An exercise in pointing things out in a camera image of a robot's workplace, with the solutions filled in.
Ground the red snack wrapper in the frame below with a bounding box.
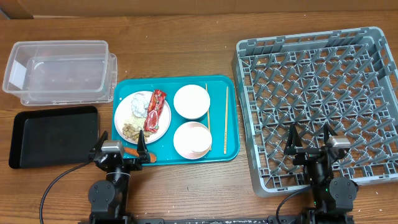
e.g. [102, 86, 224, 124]
[144, 90, 167, 133]

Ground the white bowl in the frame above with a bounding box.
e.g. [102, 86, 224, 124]
[174, 85, 206, 120]

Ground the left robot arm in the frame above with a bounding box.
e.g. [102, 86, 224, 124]
[88, 131, 151, 223]

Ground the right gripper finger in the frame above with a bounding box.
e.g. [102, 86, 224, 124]
[323, 123, 337, 146]
[284, 124, 303, 155]

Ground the clear plastic waste bin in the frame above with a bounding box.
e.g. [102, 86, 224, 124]
[2, 40, 118, 106]

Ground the right wooden chopstick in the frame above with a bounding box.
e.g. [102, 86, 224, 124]
[223, 86, 229, 154]

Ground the grey dishwasher rack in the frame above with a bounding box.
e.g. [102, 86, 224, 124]
[232, 27, 397, 197]

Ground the wooden chopstick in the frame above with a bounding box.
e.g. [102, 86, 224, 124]
[223, 86, 229, 154]
[205, 83, 211, 132]

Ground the white round plate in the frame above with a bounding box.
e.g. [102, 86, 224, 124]
[114, 91, 172, 144]

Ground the pink bowl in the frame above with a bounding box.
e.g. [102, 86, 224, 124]
[173, 121, 212, 160]

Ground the teal serving tray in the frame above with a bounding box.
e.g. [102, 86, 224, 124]
[112, 75, 240, 165]

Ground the orange carrot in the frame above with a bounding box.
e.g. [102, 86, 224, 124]
[124, 147, 157, 163]

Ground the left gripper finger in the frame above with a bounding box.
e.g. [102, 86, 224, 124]
[90, 131, 108, 153]
[137, 130, 150, 164]

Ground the left wooden chopstick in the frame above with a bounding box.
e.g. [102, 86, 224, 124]
[205, 83, 211, 132]

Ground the black plastic tray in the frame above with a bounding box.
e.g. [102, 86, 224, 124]
[9, 106, 100, 169]

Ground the pile of white rice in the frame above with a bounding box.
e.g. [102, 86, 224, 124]
[124, 114, 146, 129]

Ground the pile of peanuts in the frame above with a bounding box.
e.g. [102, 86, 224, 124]
[122, 123, 153, 142]

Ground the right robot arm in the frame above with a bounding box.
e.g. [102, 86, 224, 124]
[275, 124, 359, 224]

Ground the small white cup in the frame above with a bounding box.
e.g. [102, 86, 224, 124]
[188, 126, 212, 153]

